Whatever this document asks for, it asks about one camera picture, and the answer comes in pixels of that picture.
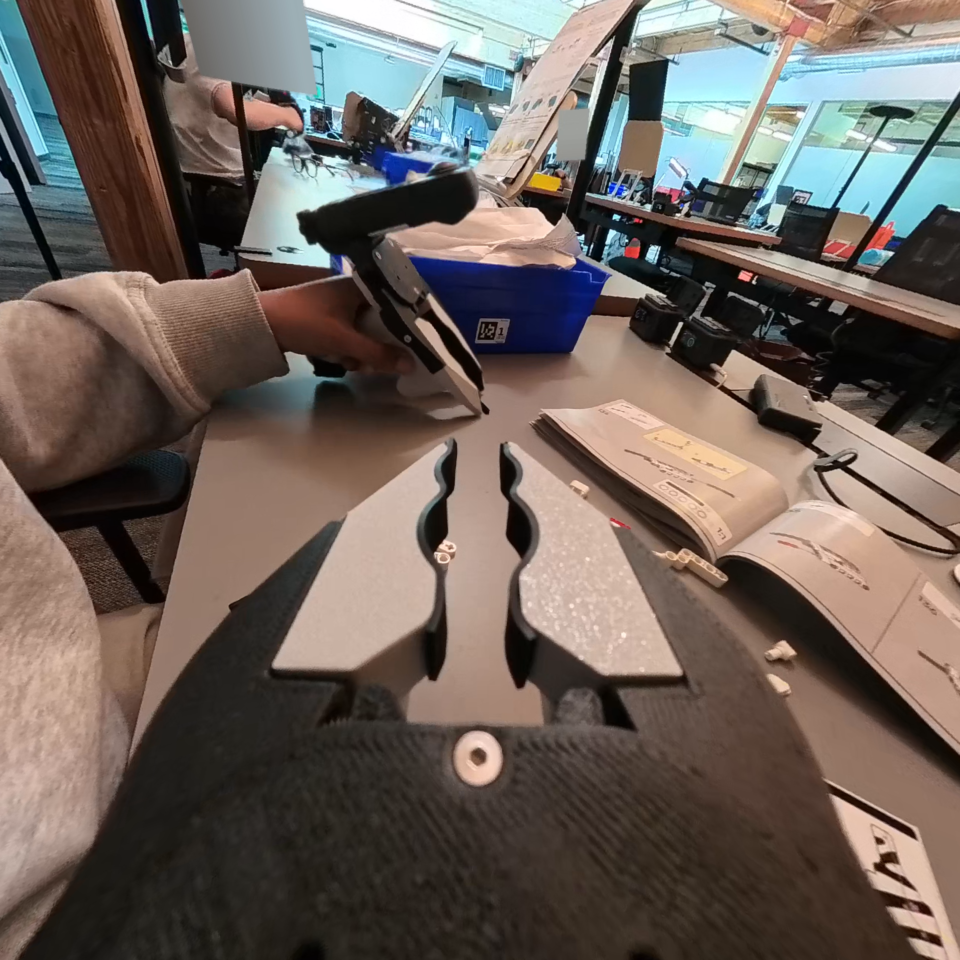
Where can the printed poster board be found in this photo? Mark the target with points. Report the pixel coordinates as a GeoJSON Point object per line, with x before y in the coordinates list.
{"type": "Point", "coordinates": [555, 82]}

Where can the black office chair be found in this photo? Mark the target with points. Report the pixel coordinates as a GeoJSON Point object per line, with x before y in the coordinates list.
{"type": "Point", "coordinates": [922, 262]}

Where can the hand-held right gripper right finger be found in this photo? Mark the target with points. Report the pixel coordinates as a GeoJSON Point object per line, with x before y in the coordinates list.
{"type": "Point", "coordinates": [592, 600]}

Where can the black panel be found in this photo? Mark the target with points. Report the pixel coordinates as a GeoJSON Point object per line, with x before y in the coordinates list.
{"type": "Point", "coordinates": [649, 90]}

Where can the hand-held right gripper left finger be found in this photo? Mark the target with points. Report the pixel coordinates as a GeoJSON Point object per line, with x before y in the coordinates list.
{"type": "Point", "coordinates": [360, 592]}

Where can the crumpled white paper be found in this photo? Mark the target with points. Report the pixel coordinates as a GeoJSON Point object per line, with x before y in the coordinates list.
{"type": "Point", "coordinates": [510, 232]}

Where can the wooden post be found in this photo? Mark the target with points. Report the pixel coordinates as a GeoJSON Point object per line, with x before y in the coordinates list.
{"type": "Point", "coordinates": [90, 135]}

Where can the lego instruction booklet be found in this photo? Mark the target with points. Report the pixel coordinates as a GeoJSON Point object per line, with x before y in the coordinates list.
{"type": "Point", "coordinates": [750, 487]}

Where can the black eyeglasses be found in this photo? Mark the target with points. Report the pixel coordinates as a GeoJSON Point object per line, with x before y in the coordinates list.
{"type": "Point", "coordinates": [307, 163]}

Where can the small blue bin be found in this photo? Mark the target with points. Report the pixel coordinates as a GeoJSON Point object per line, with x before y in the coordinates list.
{"type": "Point", "coordinates": [405, 166]}

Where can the white leaning board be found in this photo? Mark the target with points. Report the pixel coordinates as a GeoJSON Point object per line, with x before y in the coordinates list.
{"type": "Point", "coordinates": [431, 82]}

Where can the black power adapter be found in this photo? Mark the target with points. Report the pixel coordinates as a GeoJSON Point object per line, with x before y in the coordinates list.
{"type": "Point", "coordinates": [784, 405]}

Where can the yellow bin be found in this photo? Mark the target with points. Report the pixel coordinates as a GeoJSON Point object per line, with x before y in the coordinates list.
{"type": "Point", "coordinates": [545, 182]}

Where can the black monitor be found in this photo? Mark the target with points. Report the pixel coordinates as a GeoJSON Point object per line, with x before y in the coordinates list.
{"type": "Point", "coordinates": [724, 201]}

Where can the person's grey sweatshirt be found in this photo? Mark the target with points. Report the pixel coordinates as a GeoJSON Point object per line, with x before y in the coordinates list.
{"type": "Point", "coordinates": [45, 712]}

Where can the cardboard box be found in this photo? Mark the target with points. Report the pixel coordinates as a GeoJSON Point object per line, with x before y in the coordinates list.
{"type": "Point", "coordinates": [367, 116]}

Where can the white straight lego beam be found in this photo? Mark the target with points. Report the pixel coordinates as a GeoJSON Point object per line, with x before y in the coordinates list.
{"type": "Point", "coordinates": [445, 553]}

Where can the black metal pole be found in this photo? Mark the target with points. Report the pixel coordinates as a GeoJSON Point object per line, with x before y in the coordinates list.
{"type": "Point", "coordinates": [600, 120]}

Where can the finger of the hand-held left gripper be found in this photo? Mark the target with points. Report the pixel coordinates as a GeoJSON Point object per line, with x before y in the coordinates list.
{"type": "Point", "coordinates": [442, 397]}
{"type": "Point", "coordinates": [454, 352]}

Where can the wooden desk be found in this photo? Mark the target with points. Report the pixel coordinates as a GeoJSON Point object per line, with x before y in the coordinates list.
{"type": "Point", "coordinates": [825, 281]}
{"type": "Point", "coordinates": [675, 221]}

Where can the striped sticker sheet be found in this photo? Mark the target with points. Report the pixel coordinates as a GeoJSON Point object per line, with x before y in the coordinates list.
{"type": "Point", "coordinates": [892, 862]}

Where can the cardboard sheet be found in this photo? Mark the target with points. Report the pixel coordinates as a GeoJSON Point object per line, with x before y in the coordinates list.
{"type": "Point", "coordinates": [641, 146]}

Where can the person's left hand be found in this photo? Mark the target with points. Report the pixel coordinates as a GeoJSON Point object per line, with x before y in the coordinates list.
{"type": "Point", "coordinates": [322, 322]}

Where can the black floor lamp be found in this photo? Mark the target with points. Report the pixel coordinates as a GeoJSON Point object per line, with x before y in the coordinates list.
{"type": "Point", "coordinates": [891, 112]}

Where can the small white lego pin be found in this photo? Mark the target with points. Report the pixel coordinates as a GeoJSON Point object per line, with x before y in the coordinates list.
{"type": "Point", "coordinates": [778, 683]}
{"type": "Point", "coordinates": [780, 651]}

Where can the person's left forearm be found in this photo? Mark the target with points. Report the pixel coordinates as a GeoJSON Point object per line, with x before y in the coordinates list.
{"type": "Point", "coordinates": [112, 375]}

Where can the white angled lego beam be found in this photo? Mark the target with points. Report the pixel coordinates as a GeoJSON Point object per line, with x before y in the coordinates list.
{"type": "Point", "coordinates": [697, 568]}

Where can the blue plastic bin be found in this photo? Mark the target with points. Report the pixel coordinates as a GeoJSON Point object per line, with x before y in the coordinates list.
{"type": "Point", "coordinates": [525, 300]}

